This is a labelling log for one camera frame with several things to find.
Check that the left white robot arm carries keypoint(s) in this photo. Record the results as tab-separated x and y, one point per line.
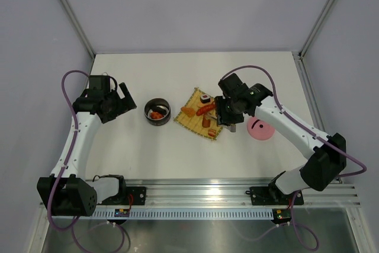
65	192

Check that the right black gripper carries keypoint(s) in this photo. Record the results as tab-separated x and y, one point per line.
219	102

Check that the bamboo mat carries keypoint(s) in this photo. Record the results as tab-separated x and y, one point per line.
194	124

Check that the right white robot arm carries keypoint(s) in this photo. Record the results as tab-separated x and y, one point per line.
323	152

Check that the frame post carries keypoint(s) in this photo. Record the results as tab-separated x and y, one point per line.
66	6
316	28

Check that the pink round lid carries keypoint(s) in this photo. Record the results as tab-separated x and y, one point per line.
259	130

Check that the black seaweed roll toy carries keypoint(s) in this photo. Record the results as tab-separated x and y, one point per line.
159	109

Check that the orange shrimp toy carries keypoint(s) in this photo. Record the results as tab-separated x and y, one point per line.
156	115

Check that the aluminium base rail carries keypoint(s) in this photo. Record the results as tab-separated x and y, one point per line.
230	192

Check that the right frame post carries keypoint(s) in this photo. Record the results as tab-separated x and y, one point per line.
316	28

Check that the red sausage toy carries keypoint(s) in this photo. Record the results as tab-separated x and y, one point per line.
205	109

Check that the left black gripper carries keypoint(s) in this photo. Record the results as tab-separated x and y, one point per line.
125	104

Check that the white slotted cable duct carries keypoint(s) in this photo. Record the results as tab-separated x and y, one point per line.
108	213

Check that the metal tongs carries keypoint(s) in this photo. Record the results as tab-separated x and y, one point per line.
230	127

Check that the left frame post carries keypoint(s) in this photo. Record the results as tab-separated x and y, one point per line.
66	6

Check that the sushi roll toy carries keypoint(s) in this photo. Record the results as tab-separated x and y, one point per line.
205	99

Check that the round metal lunch box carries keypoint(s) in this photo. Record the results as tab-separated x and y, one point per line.
148	110

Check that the brown rectangular food toy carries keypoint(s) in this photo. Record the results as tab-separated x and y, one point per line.
206	123

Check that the orange cheese wedge toy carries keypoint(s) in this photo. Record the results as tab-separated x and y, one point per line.
188	111

